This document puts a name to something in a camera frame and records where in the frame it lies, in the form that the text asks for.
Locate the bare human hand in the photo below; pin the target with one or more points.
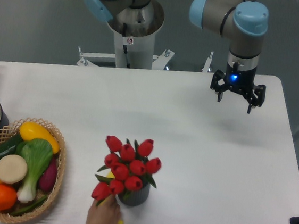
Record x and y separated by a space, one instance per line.
107 212

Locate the red tulip bouquet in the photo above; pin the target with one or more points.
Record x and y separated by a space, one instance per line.
131 165

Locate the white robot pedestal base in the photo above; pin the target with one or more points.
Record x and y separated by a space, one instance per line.
134 37

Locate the yellow object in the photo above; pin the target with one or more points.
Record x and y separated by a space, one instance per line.
111 176

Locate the green chili pepper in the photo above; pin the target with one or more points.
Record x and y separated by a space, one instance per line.
30 207

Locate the yellow squash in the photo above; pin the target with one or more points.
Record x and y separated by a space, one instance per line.
31 130

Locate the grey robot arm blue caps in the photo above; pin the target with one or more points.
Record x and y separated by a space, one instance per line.
243 22

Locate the woven wicker basket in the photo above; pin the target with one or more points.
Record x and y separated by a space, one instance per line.
8 131

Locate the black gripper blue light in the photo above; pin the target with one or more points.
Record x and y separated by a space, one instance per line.
240 82

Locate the dark grey ribbed vase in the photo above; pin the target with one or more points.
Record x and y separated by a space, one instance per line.
135 198

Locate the orange fruit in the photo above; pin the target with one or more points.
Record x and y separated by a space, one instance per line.
8 197

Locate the green bok choy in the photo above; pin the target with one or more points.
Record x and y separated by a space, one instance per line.
37 153

